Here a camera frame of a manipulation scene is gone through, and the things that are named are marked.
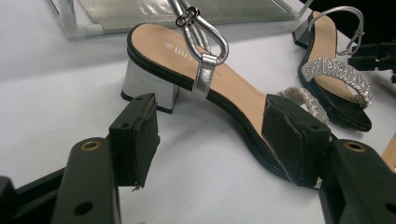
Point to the grey table mat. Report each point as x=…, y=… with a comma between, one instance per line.
x=218, y=193

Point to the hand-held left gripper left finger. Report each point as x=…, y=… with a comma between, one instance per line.
x=93, y=174

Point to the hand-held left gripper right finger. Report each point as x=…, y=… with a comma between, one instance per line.
x=295, y=146

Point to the clear two-tier shoe rack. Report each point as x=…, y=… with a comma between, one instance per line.
x=130, y=12

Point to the wooden table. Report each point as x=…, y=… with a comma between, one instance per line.
x=390, y=155

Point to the silver block-heel sandal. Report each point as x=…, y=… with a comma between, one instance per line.
x=325, y=37
x=162, y=46

